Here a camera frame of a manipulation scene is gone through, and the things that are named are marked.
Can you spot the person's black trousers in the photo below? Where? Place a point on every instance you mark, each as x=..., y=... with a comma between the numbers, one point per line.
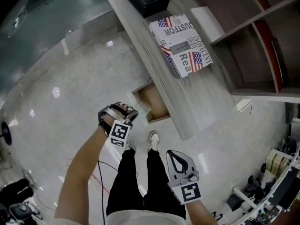
x=131, y=186

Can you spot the black wrist band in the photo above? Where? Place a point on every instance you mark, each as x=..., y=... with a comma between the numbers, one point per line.
x=104, y=128

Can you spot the black tissue box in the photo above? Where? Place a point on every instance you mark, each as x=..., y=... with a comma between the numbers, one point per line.
x=150, y=1

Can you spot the person's right forearm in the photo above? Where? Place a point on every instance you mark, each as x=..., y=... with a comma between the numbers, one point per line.
x=200, y=213

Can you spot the person's white shoe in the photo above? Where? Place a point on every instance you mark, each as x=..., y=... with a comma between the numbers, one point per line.
x=154, y=140
x=129, y=146

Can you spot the grey wooden desk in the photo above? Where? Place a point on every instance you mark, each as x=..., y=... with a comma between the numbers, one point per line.
x=187, y=97

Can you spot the person's left forearm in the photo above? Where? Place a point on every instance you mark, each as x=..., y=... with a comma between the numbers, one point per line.
x=79, y=177

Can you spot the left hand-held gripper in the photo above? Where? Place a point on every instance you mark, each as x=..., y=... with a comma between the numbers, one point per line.
x=120, y=133

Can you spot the cluttered white workbench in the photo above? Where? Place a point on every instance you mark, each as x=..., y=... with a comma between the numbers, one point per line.
x=276, y=184

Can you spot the flag printed cardboard box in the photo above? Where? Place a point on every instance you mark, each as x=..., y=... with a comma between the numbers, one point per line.
x=182, y=43

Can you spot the person's left white shoe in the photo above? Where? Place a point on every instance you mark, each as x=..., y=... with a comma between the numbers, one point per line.
x=129, y=146

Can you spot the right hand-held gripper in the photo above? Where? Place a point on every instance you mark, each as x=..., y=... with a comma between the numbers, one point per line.
x=190, y=192

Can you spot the person's white shirt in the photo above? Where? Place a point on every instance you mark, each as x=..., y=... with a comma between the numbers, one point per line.
x=143, y=218

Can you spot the black floor equipment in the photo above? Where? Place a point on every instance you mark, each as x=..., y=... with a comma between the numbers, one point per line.
x=16, y=196

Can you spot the brown wooden shelf unit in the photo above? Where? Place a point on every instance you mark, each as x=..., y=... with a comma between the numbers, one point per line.
x=257, y=62

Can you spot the white panel piece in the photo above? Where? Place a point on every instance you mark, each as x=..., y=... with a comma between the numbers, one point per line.
x=243, y=105

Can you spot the white box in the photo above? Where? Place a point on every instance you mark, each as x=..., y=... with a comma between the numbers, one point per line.
x=207, y=23

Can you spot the person's right white shoe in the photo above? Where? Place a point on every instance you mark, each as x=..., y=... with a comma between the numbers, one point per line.
x=154, y=140

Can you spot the brown desk drawer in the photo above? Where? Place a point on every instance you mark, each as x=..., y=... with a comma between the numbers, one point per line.
x=154, y=102

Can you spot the person's left hand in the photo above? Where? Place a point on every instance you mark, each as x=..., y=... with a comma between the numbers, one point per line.
x=123, y=108

